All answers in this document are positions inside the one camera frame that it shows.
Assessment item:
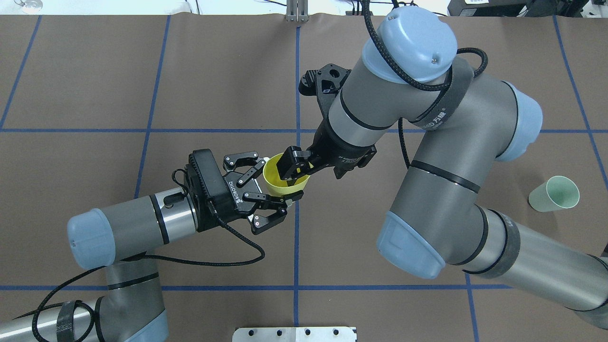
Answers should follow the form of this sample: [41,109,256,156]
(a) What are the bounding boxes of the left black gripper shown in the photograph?
[184,149,304,235]

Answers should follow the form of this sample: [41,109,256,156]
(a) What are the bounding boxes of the yellow plastic cup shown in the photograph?
[262,153,310,197]

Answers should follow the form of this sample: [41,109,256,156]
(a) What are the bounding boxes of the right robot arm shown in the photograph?
[276,0,608,329]

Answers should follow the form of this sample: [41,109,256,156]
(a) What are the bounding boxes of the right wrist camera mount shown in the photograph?
[298,64,352,117]

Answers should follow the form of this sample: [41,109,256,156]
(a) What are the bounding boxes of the aluminium frame post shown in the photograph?
[285,0,310,22]

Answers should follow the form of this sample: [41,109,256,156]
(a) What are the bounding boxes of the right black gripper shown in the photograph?
[276,119,377,181]

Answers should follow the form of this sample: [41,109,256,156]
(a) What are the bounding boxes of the black power supply box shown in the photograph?
[447,0,533,17]

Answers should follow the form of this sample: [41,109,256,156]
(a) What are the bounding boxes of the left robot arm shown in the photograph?
[1,149,308,342]

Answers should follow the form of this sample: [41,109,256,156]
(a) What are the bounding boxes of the clear tape roll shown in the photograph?
[14,0,43,15]

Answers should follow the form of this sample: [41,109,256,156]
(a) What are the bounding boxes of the green plastic cup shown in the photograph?
[528,176,580,212]

